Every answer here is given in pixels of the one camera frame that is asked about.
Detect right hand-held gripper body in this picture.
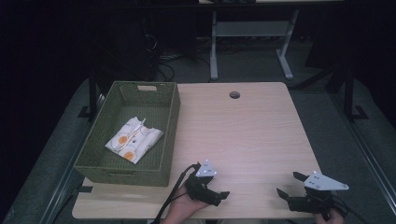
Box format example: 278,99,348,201
287,170,350,216

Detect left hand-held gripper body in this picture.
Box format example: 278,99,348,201
185,159,220,207

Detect white cloth with orange print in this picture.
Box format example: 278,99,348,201
105,116,164,165

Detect green woven basket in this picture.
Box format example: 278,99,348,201
74,80,181,188

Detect person's left hand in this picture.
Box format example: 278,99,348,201
164,188,209,224

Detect person's right hand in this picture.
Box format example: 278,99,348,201
314,208,347,224

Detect black metal stand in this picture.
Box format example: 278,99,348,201
342,59,370,123
77,66,101,120

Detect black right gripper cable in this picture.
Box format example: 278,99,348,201
330,193,372,224

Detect tangle of floor cables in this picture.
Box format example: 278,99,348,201
141,32,213,82

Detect white metal desk frame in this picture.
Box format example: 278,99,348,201
209,8,301,82

